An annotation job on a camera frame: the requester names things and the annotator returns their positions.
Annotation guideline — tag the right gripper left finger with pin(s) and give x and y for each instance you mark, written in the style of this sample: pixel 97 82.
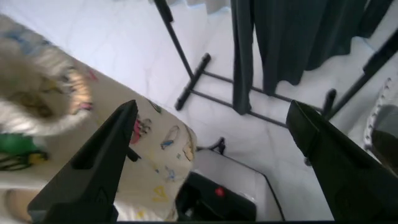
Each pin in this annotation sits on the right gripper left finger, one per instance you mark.
pixel 84 180

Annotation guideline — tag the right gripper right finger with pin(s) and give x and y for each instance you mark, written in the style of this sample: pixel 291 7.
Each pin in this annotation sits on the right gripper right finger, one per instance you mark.
pixel 351 174

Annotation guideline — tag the cream printed garment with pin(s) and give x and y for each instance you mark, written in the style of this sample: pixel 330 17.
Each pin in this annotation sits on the cream printed garment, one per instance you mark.
pixel 155 174

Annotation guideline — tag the dark grey long-sleeved shirt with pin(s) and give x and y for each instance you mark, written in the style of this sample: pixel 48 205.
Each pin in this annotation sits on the dark grey long-sleeved shirt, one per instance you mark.
pixel 295 37

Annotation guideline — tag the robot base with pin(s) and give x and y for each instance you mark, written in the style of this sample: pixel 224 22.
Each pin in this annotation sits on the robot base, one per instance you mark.
pixel 217 199

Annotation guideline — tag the white laundry basket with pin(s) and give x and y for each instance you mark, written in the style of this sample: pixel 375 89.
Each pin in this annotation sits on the white laundry basket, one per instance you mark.
pixel 384 118

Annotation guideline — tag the black clothes rack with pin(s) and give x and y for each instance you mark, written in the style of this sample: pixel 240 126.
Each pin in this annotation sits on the black clothes rack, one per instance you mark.
pixel 192 81

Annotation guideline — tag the white curtain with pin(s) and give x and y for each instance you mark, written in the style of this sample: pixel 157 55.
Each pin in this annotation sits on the white curtain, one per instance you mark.
pixel 214 4

